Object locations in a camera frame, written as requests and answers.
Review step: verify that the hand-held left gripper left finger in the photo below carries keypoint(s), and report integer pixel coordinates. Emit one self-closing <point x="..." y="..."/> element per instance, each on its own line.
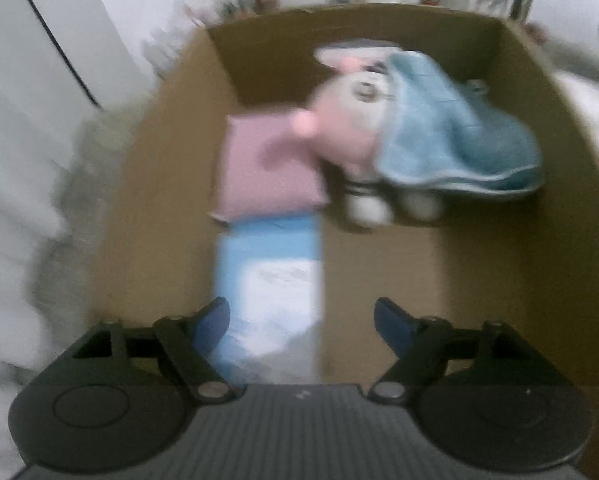
<point x="214" y="320"/>

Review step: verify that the pink cloth pack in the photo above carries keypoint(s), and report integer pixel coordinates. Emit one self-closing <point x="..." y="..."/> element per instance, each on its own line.
<point x="259" y="180"/>

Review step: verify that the brown cardboard box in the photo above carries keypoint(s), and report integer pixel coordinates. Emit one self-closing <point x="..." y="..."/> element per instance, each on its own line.
<point x="429" y="270"/>

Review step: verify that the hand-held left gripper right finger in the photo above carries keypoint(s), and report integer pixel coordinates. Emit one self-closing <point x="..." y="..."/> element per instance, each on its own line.
<point x="392" y="322"/>

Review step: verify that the blue towel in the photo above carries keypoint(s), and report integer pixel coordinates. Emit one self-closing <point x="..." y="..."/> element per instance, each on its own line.
<point x="454" y="145"/>

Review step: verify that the blue and white packet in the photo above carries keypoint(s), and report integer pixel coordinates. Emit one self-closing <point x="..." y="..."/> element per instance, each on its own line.
<point x="274" y="280"/>

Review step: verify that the pink plush toy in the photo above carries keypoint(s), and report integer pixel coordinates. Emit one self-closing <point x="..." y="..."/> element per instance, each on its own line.
<point x="349" y="130"/>

